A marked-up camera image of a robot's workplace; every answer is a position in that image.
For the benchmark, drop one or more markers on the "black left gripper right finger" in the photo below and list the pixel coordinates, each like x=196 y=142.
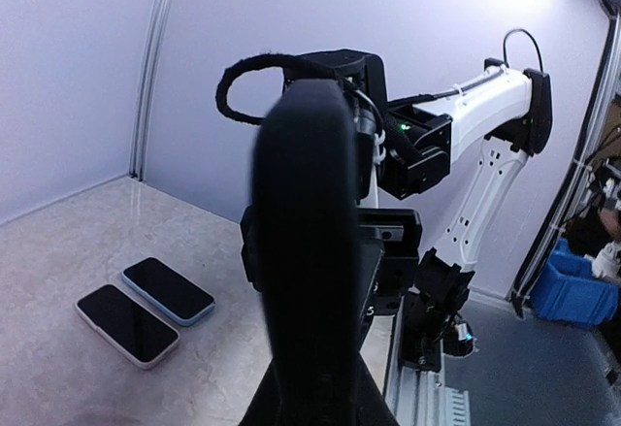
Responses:
x=371 y=409

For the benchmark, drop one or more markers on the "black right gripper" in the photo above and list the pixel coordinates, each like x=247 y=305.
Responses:
x=310 y=263

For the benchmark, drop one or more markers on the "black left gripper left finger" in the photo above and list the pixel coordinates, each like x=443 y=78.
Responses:
x=264 y=408

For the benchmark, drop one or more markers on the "black phone case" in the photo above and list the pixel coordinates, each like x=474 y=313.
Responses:
x=303 y=195

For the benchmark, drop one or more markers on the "light blue phone case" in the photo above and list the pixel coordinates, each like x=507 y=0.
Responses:
x=167 y=290

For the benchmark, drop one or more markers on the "pink phone case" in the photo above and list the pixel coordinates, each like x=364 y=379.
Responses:
x=126 y=326

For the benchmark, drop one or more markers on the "purple edged dark phone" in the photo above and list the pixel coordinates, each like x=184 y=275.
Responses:
x=128 y=324

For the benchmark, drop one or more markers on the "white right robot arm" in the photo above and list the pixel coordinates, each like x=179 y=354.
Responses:
x=408 y=146

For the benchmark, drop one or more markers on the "blue plastic storage bin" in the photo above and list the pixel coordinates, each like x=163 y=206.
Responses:
x=567 y=291

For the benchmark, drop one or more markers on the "aluminium front rail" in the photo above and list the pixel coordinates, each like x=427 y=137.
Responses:
x=523 y=371

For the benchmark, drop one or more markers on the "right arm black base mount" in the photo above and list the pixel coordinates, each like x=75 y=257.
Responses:
x=436 y=324

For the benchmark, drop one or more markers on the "right aluminium frame post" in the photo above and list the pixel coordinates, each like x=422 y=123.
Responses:
x=158 y=19

